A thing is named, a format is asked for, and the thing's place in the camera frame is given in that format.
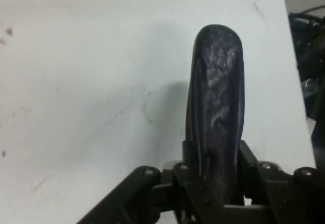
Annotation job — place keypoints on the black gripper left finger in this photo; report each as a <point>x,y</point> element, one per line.
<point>142,191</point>

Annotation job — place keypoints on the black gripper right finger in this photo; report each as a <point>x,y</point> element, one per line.
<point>287,196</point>

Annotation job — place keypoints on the purple toy eggplant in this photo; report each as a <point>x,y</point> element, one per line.
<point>215,94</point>

